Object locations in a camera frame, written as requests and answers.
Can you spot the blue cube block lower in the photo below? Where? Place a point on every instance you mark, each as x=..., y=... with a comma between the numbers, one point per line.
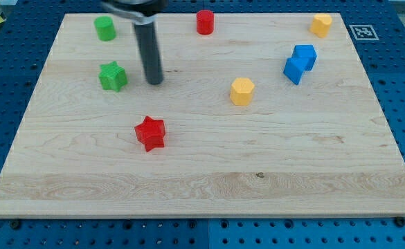
x=294, y=69

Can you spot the black pusher rod tool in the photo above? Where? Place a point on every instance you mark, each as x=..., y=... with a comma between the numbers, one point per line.
x=149, y=51

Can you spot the green star block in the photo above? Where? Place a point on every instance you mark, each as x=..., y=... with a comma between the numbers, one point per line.
x=112, y=76

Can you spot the blue cube block upper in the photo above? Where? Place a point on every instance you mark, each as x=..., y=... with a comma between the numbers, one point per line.
x=305, y=51

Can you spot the yellow heart block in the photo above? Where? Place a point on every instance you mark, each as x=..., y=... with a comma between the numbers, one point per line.
x=321, y=24

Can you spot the blue cube block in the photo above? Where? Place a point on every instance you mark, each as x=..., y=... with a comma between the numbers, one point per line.
x=294, y=69
x=305, y=51

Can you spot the yellow hexagon block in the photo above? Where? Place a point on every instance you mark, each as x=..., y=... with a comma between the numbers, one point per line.
x=242, y=90

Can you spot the green cylinder block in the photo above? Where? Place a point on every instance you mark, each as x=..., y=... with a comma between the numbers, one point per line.
x=105, y=28

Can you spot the red star block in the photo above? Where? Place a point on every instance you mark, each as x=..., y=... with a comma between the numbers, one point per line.
x=151, y=133

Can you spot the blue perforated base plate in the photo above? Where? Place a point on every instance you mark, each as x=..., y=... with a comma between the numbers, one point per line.
x=25, y=40

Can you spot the fiducial marker tag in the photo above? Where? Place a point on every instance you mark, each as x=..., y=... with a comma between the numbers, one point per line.
x=363, y=32

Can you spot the wooden board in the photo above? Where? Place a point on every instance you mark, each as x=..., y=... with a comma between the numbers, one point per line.
x=320, y=149

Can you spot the red cylinder block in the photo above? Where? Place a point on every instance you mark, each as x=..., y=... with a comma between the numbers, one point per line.
x=205, y=22

